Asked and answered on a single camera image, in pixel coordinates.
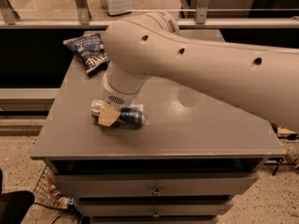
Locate lower drawer knob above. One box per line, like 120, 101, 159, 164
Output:
151, 211, 161, 218

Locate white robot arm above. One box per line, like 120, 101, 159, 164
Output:
100, 12, 299, 133

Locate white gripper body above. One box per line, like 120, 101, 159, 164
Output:
100, 62, 150, 107

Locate wire mesh basket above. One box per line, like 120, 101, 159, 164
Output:
34, 167, 74, 210

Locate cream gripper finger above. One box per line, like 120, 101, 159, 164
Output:
98, 103, 121, 127

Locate black chair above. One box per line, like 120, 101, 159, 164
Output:
0, 169, 35, 224

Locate grey drawer cabinet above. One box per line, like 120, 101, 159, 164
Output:
32, 60, 284, 224

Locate upper drawer knob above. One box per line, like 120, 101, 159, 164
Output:
151, 187, 162, 196

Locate drawer knob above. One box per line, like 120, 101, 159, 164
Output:
151, 187, 162, 196
151, 211, 161, 218

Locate Red Bull can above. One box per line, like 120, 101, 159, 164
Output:
91, 99, 145, 125

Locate blue Kettle chips bag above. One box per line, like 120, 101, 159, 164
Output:
63, 33, 109, 75

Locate yellow frame stand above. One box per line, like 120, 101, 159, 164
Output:
274, 126, 299, 140

